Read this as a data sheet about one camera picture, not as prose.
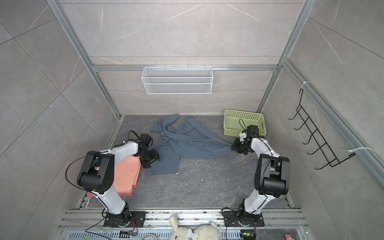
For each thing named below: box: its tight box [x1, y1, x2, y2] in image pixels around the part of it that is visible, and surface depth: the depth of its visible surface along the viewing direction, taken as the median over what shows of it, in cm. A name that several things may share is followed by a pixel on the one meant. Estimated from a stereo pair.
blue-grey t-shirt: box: [146, 114, 232, 176], surface depth 103 cm
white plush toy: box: [169, 215, 222, 240], surface depth 65 cm
